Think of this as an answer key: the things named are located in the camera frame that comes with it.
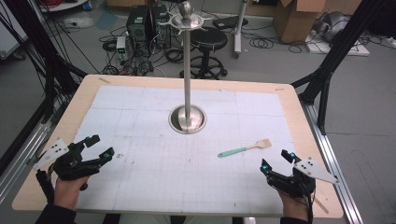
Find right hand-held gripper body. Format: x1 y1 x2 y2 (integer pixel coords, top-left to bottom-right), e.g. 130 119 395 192
265 157 341 199

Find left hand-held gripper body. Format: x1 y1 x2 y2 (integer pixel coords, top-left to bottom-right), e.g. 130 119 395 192
32 137 102 191

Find silver metal hook stand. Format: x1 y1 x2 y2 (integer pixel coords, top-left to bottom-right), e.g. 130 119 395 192
157 0 214 135

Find person's right hand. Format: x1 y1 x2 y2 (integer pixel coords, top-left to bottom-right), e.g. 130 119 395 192
277 189 311 222

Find person's left hand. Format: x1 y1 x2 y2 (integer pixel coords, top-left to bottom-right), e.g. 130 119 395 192
53 175 92 211

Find thin wooden stick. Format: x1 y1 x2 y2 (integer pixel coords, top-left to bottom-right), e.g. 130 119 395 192
312 197 330 215

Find white gridded mat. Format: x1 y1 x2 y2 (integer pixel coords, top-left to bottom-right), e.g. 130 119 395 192
73 85 316 217

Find small white power box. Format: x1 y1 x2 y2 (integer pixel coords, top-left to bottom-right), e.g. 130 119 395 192
116 35 128 54

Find black computer tower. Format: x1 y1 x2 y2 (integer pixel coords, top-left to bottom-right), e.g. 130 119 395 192
151 4 173 49
125 5 153 50

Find white floor board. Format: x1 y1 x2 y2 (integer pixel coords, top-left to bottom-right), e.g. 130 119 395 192
304 30 371 57

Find brown cardboard box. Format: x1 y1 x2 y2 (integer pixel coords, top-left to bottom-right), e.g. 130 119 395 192
273 0 328 45

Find white stand pole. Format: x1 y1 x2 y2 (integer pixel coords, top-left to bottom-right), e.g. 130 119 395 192
233 0 249 59

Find grey round helmet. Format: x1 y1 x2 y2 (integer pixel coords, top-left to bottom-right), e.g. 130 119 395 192
313 11 351 43

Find black round stool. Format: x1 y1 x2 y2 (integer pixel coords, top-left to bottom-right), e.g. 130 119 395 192
179 26 229 80

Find flat black device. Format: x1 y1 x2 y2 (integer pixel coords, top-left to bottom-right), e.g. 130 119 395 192
212 15 249 31

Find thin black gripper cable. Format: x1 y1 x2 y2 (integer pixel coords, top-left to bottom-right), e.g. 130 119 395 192
305 186 316 224

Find thick black gripper cable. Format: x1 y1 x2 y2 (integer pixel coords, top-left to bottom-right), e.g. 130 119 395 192
35 170 56 204

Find aluminium rail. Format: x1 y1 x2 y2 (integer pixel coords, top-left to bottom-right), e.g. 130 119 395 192
300 101 364 224
0 120 53 203

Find black frame struts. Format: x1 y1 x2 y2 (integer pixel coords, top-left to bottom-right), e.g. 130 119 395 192
290 0 388 135
0 0 89 125

